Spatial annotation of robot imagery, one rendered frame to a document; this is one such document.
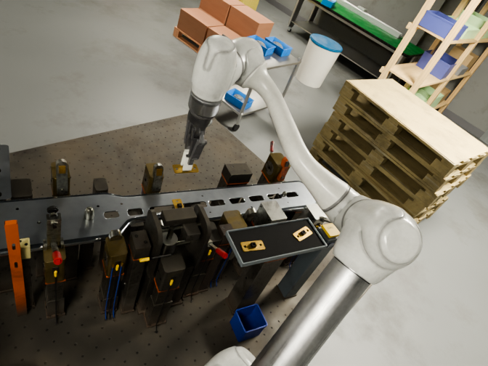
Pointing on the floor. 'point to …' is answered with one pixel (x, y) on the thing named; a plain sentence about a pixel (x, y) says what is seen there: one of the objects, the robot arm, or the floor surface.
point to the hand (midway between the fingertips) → (187, 160)
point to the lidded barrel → (317, 60)
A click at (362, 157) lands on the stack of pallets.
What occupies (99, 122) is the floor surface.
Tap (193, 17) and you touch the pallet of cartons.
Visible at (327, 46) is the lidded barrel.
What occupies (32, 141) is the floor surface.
